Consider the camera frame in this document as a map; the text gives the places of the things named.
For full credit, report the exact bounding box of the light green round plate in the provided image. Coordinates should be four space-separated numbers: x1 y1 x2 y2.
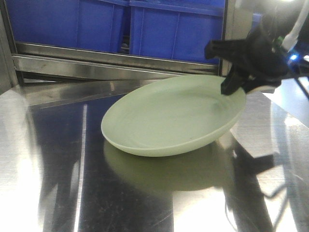
101 74 246 157

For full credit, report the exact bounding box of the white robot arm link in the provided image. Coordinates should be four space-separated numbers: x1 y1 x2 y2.
281 0 309 52

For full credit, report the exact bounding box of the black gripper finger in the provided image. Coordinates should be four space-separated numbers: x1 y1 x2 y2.
221 70 249 95
204 39 246 59

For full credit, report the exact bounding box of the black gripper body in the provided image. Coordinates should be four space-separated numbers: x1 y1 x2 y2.
231 24 289 93

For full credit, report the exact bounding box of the blue bin shelf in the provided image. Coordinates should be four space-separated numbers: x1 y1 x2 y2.
6 0 129 53
129 0 224 64

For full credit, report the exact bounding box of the blue bin left middle shelf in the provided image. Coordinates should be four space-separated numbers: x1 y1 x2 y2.
6 0 129 53

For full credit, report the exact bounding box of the steel shelf rack frame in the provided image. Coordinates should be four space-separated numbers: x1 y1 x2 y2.
0 1 223 105

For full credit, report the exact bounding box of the blue bin right middle shelf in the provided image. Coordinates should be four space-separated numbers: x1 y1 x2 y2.
129 0 224 64

